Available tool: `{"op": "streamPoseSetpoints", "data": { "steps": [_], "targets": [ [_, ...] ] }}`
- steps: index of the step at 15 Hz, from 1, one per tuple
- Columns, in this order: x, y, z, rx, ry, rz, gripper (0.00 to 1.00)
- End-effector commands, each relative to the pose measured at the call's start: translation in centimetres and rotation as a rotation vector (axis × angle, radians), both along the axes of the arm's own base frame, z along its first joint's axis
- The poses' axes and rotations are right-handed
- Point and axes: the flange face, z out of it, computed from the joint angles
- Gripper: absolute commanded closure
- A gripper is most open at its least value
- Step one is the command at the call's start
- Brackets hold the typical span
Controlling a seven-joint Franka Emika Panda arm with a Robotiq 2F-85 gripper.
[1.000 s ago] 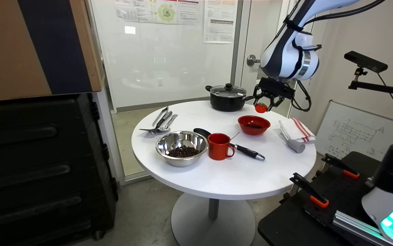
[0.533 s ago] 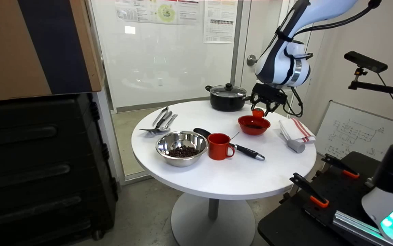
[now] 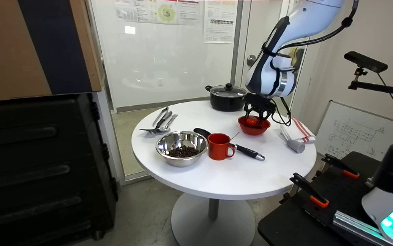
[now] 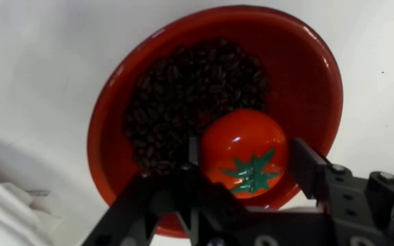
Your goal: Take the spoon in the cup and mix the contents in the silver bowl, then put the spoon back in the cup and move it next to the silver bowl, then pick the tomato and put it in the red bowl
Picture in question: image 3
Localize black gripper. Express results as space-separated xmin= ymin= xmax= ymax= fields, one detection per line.
xmin=243 ymin=93 xmax=279 ymax=123

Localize red mug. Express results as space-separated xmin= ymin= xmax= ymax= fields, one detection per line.
xmin=206 ymin=133 xmax=238 ymax=162

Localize red bowl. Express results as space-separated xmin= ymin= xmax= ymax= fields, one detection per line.
xmin=236 ymin=115 xmax=272 ymax=137

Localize coffee beans in silver bowl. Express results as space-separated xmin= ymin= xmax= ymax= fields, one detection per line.
xmin=167 ymin=145 xmax=202 ymax=159

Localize silver metal bowl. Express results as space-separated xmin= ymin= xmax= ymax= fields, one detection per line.
xmin=155 ymin=130 xmax=209 ymax=168

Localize black cooking pot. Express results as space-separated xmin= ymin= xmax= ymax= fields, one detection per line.
xmin=205 ymin=82 xmax=249 ymax=114

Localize glass pot lid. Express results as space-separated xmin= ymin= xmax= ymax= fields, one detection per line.
xmin=209 ymin=82 xmax=249 ymax=100

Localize black ladle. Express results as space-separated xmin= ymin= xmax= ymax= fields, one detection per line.
xmin=193 ymin=127 xmax=268 ymax=163

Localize white towel with red stripes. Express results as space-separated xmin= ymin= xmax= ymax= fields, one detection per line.
xmin=279 ymin=116 xmax=317 ymax=145

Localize silver metal tongs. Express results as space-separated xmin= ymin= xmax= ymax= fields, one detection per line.
xmin=153 ymin=108 xmax=180 ymax=134

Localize black clamp with orange grip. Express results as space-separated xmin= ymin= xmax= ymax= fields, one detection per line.
xmin=290 ymin=171 xmax=331 ymax=211
xmin=321 ymin=153 xmax=362 ymax=181

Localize small whiteboard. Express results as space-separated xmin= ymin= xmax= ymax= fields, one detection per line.
xmin=316 ymin=100 xmax=393 ymax=162

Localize black perforated work table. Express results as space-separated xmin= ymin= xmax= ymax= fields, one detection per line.
xmin=257 ymin=151 xmax=393 ymax=246

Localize poster with green circle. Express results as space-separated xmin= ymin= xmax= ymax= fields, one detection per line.
xmin=114 ymin=0 xmax=202 ymax=26

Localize black storage case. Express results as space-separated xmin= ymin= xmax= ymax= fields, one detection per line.
xmin=0 ymin=93 xmax=120 ymax=246

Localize brown cardboard box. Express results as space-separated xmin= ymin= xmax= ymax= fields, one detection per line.
xmin=0 ymin=0 xmax=104 ymax=104

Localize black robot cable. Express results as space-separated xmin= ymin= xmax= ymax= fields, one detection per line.
xmin=277 ymin=0 xmax=361 ymax=51

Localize black camera on stand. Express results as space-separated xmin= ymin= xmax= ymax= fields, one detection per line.
xmin=343 ymin=49 xmax=389 ymax=74

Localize white table pedestal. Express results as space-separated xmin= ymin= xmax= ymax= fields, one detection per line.
xmin=171 ymin=193 xmax=257 ymax=246

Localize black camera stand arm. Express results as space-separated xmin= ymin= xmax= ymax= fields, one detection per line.
xmin=348 ymin=67 xmax=393 ymax=99

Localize aluminium rail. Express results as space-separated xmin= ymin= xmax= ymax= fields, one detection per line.
xmin=332 ymin=209 xmax=389 ymax=246

